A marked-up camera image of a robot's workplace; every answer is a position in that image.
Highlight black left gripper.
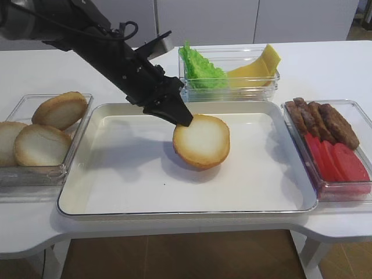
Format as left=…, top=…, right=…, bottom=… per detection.
left=113, top=40, right=193, bottom=127

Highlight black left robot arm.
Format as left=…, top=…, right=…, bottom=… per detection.
left=1, top=1, right=193, bottom=127

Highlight green lettuce leaf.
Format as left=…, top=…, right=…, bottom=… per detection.
left=178, top=41, right=228, bottom=90

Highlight clear lettuce cheese container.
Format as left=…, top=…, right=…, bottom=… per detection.
left=178, top=45, right=281, bottom=102

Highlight yellow cheese slices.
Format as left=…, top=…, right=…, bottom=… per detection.
left=227, top=44, right=281, bottom=88

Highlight white metal tray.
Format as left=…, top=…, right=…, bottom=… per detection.
left=57, top=101, right=317, bottom=219

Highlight rear bun half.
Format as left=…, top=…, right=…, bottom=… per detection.
left=31, top=91, right=88, bottom=131

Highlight brown meat patty left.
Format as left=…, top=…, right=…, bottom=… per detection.
left=285, top=101, right=307, bottom=135

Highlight brown meat patty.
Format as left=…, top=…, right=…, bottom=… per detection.
left=293, top=98, right=337, bottom=144
left=285, top=101, right=307, bottom=135
left=319, top=103, right=360, bottom=151

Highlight brown meat patty middle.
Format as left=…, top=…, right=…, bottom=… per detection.
left=293, top=98, right=337, bottom=144

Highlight red tomato slice rear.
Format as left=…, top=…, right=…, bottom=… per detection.
left=305, top=133, right=327, bottom=181

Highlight red tomato slice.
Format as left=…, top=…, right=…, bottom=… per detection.
left=332, top=143, right=370, bottom=182
left=305, top=133, right=327, bottom=181
left=320, top=141, right=344, bottom=182

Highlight clear plastic bun container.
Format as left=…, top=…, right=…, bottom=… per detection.
left=1, top=92, right=93, bottom=187

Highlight front middle bun half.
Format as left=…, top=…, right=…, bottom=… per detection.
left=14, top=124, right=71, bottom=166

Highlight clear meat tomato container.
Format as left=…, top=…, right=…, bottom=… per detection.
left=282, top=98, right=371, bottom=201

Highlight brown meat patty right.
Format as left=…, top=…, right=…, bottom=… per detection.
left=319, top=103, right=360, bottom=151

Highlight red tomato slice middle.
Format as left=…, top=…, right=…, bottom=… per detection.
left=320, top=141, right=344, bottom=182

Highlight front left bun half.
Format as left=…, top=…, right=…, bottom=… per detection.
left=0, top=121, right=27, bottom=167

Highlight red tomato slice front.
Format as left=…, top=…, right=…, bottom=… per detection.
left=332, top=143, right=370, bottom=182

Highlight white table leg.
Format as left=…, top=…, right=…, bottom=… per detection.
left=290, top=230, right=332, bottom=279

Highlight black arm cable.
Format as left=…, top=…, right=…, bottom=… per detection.
left=11, top=0, right=140, bottom=41

